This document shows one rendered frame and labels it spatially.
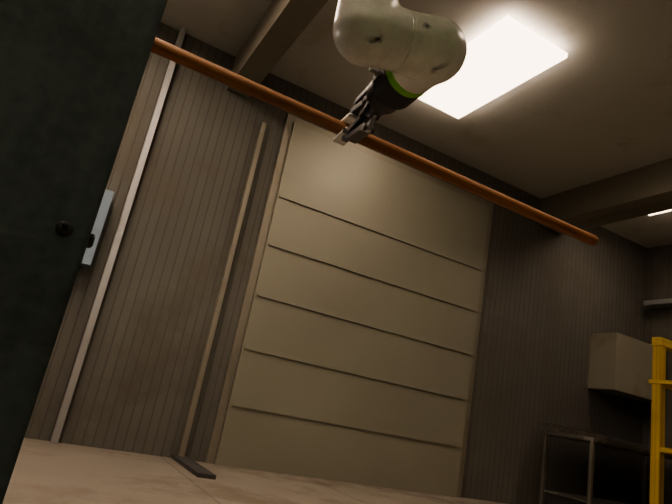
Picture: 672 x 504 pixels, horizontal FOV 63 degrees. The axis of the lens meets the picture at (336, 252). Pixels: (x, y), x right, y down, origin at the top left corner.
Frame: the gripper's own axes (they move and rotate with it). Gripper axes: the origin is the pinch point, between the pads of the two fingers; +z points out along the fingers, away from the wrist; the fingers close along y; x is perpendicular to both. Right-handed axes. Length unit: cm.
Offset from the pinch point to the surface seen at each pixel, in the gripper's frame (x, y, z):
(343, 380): 173, 22, 345
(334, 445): 178, 76, 346
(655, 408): 446, -19, 251
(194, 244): 15, -51, 340
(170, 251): -2, -39, 339
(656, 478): 448, 41, 250
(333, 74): 81, -231, 303
